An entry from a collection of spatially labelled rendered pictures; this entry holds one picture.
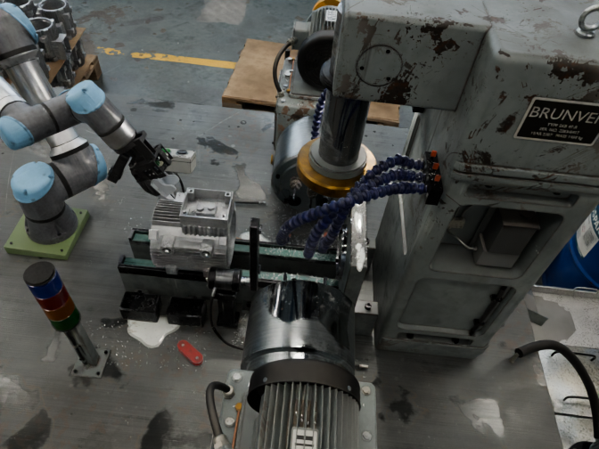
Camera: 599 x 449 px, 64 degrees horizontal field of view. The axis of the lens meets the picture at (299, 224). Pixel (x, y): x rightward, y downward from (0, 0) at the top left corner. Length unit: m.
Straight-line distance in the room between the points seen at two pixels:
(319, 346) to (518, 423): 0.67
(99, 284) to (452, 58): 1.17
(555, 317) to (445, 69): 1.56
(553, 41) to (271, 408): 0.68
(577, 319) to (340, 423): 1.68
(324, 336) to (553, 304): 1.45
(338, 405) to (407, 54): 0.56
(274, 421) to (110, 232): 1.09
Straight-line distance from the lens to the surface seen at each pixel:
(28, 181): 1.55
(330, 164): 1.04
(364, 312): 1.33
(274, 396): 0.76
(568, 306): 2.33
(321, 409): 0.73
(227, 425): 0.93
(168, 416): 1.33
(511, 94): 0.81
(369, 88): 0.86
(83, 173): 1.57
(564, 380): 2.08
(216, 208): 1.25
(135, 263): 1.43
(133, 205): 1.75
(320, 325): 1.02
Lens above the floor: 2.04
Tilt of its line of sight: 49 degrees down
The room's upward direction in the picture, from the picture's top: 6 degrees clockwise
